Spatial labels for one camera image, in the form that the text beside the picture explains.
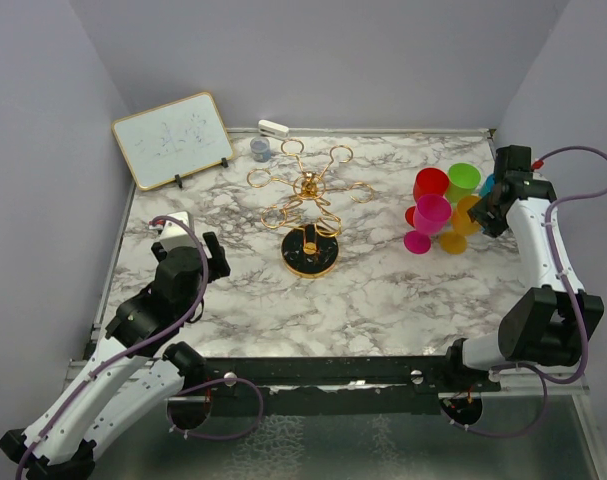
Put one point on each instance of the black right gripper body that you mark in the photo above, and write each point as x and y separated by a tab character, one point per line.
489	216

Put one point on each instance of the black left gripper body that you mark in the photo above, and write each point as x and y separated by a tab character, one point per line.
216	268

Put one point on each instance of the green wine glass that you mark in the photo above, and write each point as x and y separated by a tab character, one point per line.
463	179

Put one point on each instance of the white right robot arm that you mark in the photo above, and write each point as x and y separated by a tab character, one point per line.
543	270

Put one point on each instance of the gold framed whiteboard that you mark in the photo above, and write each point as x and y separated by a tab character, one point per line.
173	141

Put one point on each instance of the white eraser block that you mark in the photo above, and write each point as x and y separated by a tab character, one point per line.
272	129

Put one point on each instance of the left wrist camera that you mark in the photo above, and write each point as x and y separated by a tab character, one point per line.
171	235

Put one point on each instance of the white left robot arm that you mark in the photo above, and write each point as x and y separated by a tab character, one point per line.
123	350

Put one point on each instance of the gold wine glass rack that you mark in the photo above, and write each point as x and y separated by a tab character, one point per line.
310	248

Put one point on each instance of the pink wine glass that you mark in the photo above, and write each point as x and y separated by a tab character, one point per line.
427	217

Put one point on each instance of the small clear plastic jar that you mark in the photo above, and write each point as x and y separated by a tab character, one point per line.
261	149

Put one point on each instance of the blue wine glass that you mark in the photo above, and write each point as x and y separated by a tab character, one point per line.
487	185

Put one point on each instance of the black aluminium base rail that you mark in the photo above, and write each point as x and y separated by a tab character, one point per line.
333	385

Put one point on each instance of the red wine glass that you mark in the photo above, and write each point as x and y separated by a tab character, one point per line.
430	181

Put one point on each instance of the orange wine glass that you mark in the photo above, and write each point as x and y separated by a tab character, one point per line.
455	241

